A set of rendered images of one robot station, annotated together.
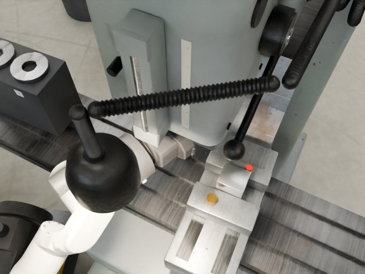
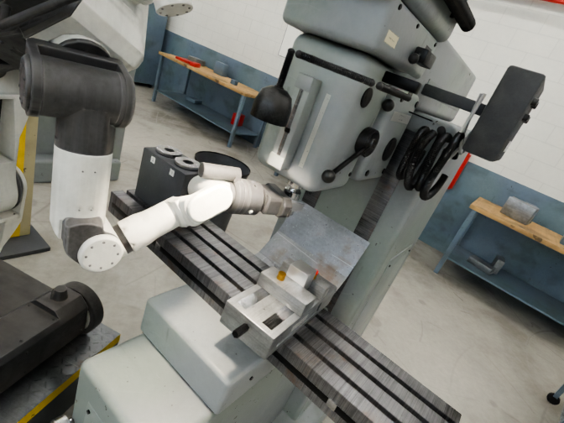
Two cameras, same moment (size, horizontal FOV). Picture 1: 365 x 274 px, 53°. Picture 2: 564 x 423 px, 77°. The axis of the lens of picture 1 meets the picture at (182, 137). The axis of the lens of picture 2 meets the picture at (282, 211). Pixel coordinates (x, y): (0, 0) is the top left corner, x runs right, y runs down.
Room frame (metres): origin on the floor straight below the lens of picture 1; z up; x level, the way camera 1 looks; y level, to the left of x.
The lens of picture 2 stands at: (-0.51, -0.03, 1.57)
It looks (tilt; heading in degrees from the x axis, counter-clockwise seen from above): 23 degrees down; 2
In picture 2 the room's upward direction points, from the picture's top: 21 degrees clockwise
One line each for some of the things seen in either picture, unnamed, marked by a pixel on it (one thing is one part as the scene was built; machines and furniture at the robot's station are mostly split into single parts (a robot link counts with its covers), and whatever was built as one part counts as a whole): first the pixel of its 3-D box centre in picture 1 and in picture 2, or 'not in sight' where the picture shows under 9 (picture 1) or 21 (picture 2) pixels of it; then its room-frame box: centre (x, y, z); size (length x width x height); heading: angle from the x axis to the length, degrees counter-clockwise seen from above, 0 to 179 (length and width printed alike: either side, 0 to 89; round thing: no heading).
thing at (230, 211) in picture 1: (222, 208); (285, 289); (0.29, -0.09, 1.04); 0.15 x 0.06 x 0.04; 66
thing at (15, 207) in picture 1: (24, 216); (77, 307); (0.45, 0.58, 0.50); 0.20 x 0.05 x 0.20; 83
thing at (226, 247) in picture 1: (225, 204); (286, 296); (0.31, -0.10, 1.00); 0.35 x 0.15 x 0.11; 156
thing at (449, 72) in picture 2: not in sight; (415, 75); (0.84, -0.23, 1.66); 0.80 x 0.23 x 0.20; 153
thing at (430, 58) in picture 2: not in sight; (418, 57); (0.39, -0.16, 1.66); 0.12 x 0.04 x 0.04; 153
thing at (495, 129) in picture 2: not in sight; (506, 118); (0.51, -0.44, 1.62); 0.20 x 0.09 x 0.21; 153
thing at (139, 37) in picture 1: (146, 88); (294, 123); (0.29, 0.04, 1.45); 0.04 x 0.04 x 0.21; 63
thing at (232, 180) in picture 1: (232, 182); (300, 275); (0.34, -0.11, 1.06); 0.06 x 0.05 x 0.06; 66
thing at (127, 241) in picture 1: (184, 201); (242, 317); (0.39, -0.01, 0.81); 0.50 x 0.35 x 0.12; 153
